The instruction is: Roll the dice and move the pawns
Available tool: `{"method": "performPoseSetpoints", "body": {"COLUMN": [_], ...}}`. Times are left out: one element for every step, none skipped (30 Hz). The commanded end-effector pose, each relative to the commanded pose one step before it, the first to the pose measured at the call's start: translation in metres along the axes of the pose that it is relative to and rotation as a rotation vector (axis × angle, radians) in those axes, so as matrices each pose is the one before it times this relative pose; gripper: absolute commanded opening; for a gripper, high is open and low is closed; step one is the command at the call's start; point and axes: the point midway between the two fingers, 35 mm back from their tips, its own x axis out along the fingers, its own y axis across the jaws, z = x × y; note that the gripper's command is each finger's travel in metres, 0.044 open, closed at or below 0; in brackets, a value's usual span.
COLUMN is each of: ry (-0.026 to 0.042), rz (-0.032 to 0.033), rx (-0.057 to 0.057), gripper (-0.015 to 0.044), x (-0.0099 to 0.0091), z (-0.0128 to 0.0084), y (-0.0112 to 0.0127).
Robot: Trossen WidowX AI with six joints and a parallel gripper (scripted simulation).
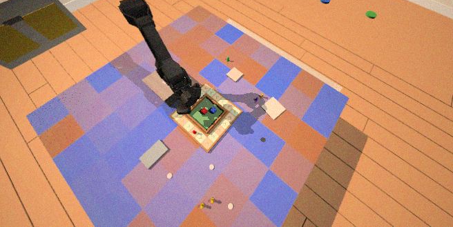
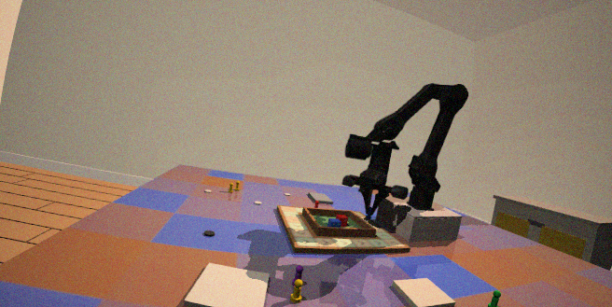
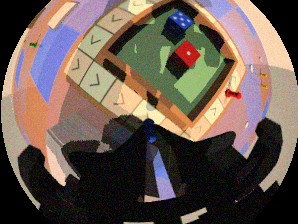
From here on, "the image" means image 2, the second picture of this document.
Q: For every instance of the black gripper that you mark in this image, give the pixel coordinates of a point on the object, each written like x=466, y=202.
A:
x=396, y=191

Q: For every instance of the red die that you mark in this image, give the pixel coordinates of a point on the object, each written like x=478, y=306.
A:
x=343, y=220

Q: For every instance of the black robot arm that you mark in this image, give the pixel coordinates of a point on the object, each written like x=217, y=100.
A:
x=423, y=168

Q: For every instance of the purple pawn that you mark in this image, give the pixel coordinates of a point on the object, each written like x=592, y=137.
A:
x=299, y=270

